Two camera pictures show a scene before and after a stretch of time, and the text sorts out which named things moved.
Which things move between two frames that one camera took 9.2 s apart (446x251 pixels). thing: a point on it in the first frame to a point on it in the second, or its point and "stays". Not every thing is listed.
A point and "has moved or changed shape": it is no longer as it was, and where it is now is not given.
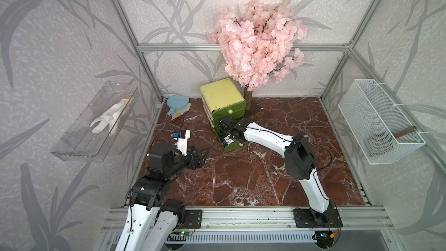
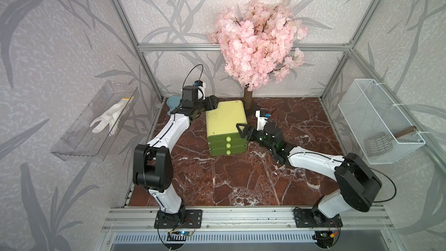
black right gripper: [238, 122] to [248, 129]
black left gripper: [198, 162] to [211, 103]
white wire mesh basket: [382, 132] stays
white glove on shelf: [112, 118] stays
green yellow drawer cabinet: [223, 100] has moved or changed shape
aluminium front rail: [267, 219] stays
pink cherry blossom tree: [258, 43] stays
